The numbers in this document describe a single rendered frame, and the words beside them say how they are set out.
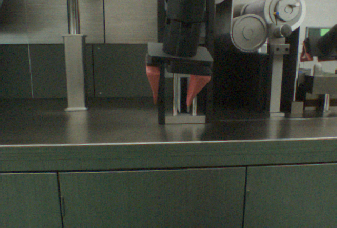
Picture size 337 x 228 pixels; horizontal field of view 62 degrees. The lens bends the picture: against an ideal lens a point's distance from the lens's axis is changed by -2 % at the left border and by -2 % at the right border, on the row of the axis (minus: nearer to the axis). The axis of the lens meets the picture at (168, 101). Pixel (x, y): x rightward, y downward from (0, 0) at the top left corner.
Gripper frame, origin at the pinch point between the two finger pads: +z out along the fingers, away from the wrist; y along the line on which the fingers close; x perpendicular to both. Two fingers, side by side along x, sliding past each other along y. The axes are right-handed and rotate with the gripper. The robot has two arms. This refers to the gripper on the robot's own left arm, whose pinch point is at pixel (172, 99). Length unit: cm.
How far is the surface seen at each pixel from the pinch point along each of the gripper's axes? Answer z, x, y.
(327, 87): 12, -37, -59
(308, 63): 92, -285, -223
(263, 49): 81, -287, -156
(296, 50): 3, -46, -49
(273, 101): 18, -35, -40
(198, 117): 20.5, -26.9, -13.4
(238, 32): -1, -47, -27
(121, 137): 20.8, -15.6, 8.8
